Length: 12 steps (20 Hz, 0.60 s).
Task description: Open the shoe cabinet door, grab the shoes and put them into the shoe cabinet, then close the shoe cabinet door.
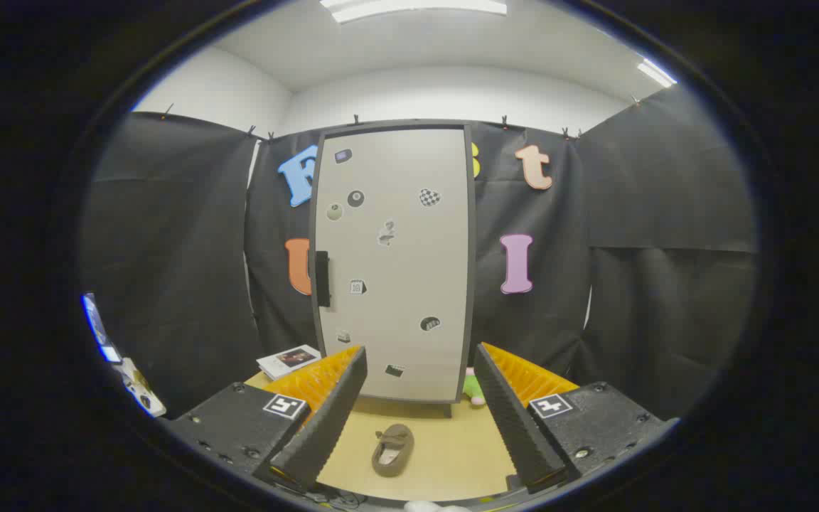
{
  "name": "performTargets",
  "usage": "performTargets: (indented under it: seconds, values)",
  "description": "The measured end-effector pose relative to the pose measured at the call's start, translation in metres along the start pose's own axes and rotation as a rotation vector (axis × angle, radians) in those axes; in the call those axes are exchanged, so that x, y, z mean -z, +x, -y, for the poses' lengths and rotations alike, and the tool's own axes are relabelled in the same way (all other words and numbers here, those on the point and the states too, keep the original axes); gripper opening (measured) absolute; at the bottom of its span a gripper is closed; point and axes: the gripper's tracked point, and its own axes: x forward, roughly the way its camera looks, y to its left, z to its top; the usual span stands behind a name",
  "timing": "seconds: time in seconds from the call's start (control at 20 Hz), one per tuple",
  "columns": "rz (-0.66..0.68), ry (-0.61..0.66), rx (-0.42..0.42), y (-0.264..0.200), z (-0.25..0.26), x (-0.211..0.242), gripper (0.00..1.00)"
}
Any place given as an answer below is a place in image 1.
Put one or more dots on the grey shoe cabinet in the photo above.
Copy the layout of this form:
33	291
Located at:
395	124

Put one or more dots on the black backdrop cloth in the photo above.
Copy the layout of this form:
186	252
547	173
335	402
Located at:
168	249

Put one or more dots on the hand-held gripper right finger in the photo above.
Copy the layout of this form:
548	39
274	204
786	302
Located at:
516	427

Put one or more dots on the small ceiling light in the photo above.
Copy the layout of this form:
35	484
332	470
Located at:
657	72

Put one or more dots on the white patterned object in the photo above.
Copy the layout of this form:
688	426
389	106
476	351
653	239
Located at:
143	390

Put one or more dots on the white book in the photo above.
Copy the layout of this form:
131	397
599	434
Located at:
287	361

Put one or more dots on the long ceiling light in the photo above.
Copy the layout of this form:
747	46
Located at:
413	7

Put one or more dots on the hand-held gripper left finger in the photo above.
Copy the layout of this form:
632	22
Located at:
324	427

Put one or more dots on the pink and green plush toy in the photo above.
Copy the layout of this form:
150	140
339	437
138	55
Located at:
473	389

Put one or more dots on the brown fuzzy shoe with bow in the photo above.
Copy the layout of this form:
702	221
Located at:
392	450

